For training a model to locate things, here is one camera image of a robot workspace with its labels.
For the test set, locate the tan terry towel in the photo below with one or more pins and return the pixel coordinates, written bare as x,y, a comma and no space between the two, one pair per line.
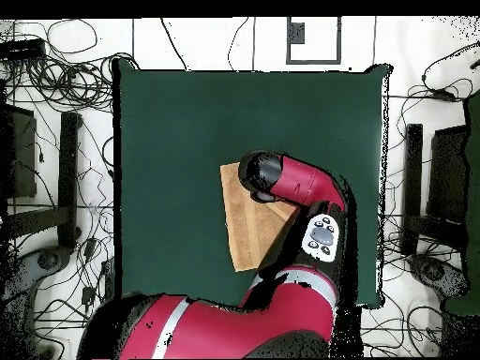
247,232

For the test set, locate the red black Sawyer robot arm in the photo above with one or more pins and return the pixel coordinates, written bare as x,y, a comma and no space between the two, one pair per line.
262,326

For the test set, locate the black flat panel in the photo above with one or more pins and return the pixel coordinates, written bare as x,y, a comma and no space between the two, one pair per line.
448,172
22,157

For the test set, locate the dark green table cloth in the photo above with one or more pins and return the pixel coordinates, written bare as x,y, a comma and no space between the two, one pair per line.
168,112

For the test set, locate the black power strip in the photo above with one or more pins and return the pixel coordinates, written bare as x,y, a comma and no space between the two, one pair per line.
22,48
108,281

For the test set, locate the small grey square plate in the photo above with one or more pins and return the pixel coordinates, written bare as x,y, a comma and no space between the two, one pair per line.
297,33

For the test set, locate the black power adapter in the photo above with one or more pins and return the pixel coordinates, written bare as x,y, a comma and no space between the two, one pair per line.
88,295
444,95

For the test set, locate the green cloth cover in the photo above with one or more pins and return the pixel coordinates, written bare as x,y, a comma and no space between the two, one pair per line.
474,187

